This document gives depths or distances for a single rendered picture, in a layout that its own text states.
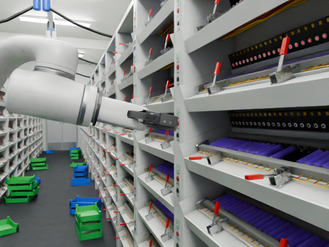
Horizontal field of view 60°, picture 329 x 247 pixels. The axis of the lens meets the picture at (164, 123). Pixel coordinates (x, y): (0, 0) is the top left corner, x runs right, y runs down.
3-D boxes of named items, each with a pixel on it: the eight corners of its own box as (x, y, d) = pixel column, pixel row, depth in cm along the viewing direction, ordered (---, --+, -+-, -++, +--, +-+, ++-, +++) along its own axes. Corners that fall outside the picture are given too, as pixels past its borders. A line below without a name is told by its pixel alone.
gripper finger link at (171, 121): (144, 125, 58) (174, 131, 60) (148, 125, 55) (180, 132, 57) (147, 110, 58) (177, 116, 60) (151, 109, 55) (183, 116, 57)
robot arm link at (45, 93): (84, 83, 62) (75, 124, 61) (18, 67, 58) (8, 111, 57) (86, 77, 54) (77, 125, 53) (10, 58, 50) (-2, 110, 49)
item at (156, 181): (177, 218, 108) (165, 185, 106) (139, 183, 165) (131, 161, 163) (222, 195, 114) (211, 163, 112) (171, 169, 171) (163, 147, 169)
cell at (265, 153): (283, 151, 72) (263, 161, 70) (278, 150, 73) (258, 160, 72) (281, 144, 71) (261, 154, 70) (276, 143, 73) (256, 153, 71)
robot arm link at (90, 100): (76, 124, 62) (89, 127, 63) (77, 125, 54) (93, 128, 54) (83, 86, 62) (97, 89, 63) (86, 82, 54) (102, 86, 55)
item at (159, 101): (177, 112, 107) (165, 77, 105) (139, 114, 164) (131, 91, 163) (223, 94, 113) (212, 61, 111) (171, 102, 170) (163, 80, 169)
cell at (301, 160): (325, 158, 60) (302, 170, 58) (318, 156, 62) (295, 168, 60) (323, 149, 60) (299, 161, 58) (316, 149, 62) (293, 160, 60)
